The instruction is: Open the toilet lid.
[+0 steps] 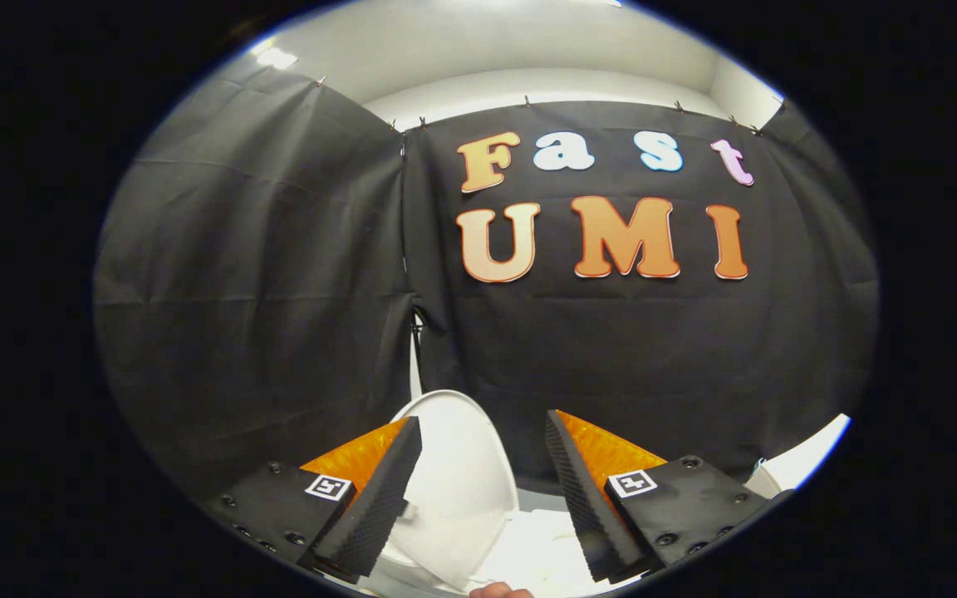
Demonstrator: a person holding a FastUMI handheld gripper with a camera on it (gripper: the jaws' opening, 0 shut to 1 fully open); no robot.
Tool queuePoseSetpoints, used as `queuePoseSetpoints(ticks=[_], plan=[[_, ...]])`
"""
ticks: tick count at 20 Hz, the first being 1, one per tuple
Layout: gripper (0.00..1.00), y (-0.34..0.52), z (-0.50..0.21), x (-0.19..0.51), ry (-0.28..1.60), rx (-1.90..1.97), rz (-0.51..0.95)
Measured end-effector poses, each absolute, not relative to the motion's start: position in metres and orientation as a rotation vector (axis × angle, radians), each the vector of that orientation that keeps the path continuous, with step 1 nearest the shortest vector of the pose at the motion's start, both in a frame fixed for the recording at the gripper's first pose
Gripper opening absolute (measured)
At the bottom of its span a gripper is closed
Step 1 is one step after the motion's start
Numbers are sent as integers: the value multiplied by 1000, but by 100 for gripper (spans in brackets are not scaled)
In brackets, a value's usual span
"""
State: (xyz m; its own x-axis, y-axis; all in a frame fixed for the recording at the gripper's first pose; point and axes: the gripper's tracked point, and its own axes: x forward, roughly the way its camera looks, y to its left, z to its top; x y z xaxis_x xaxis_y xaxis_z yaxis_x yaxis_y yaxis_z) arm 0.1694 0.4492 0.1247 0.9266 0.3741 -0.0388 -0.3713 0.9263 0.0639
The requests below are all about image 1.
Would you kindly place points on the black backdrop cloth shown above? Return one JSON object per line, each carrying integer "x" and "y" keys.
{"x": 570, "y": 357}

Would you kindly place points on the ceiling light panel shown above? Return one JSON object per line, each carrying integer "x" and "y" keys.
{"x": 275, "y": 56}

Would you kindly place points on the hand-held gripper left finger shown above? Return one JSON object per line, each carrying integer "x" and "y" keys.
{"x": 375, "y": 498}

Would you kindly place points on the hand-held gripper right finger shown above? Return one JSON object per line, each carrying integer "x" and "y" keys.
{"x": 586, "y": 498}

